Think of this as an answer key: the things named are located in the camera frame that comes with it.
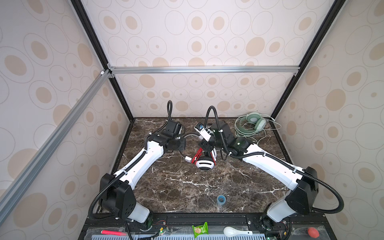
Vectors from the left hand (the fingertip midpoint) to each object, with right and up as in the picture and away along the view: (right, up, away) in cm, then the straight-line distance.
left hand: (186, 141), depth 81 cm
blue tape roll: (+19, -31, -1) cm, 37 cm away
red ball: (+59, -40, -14) cm, 73 cm away
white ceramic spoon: (+22, -42, -10) cm, 49 cm away
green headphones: (+49, +16, +31) cm, 60 cm away
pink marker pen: (-35, -44, -9) cm, 57 cm away
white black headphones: (+8, -10, -7) cm, 15 cm away
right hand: (+9, +4, -4) cm, 11 cm away
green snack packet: (+7, -41, -11) cm, 43 cm away
